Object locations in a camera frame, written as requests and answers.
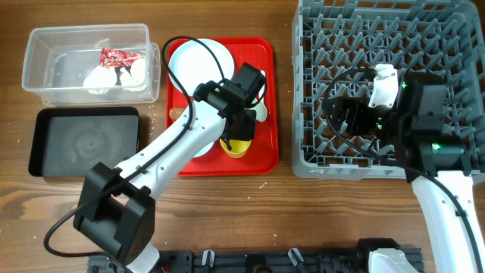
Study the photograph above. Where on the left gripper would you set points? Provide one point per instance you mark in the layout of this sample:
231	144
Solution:
248	133

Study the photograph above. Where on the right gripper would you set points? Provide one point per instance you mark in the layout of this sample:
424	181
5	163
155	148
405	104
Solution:
358	106

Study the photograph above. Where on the yellow plastic cup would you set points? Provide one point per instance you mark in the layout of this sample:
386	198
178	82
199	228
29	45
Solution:
235	148

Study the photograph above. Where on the green bowl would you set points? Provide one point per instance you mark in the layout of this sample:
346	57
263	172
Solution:
261	111

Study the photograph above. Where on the small light blue bowl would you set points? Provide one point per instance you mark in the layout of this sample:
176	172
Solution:
204	150

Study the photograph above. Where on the brown carrot stick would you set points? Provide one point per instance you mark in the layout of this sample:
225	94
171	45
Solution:
175	113

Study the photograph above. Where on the white tissue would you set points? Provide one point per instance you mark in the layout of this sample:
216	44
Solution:
100	80
132	77

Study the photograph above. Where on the red snack wrapper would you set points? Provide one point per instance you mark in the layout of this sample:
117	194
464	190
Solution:
118	58

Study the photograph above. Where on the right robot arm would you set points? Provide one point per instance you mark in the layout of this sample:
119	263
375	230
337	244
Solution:
407	112

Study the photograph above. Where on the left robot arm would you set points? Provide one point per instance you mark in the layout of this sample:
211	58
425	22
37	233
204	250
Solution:
116	209

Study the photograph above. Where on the grey dishwasher rack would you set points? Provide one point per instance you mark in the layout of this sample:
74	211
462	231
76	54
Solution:
333	40

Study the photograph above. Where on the red serving tray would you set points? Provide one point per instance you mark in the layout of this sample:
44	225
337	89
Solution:
263	154

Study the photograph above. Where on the large light blue plate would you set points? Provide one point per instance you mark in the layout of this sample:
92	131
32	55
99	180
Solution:
192	63

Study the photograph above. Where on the black plastic tray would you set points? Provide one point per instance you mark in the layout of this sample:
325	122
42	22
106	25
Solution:
67	142

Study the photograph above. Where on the clear plastic bin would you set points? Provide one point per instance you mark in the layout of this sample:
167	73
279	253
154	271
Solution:
59	59

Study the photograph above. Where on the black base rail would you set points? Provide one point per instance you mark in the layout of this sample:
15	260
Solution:
369	255

